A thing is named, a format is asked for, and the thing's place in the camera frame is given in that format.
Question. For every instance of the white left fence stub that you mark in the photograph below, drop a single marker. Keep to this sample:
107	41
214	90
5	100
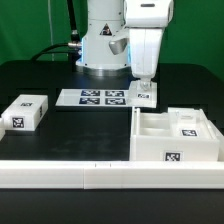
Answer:
2	128

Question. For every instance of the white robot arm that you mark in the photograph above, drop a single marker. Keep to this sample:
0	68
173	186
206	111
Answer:
125	33

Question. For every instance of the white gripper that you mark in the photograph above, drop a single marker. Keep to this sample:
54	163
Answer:
144	53

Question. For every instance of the white cabinet top block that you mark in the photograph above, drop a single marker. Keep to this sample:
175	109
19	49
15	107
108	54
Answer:
25	113

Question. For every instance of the white cabinet body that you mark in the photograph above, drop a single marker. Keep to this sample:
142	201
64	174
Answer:
151	140

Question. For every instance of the white front fence rail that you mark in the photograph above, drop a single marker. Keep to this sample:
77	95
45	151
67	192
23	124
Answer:
111	175

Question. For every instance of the white marker base plate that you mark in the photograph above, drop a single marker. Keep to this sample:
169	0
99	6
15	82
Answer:
92	97

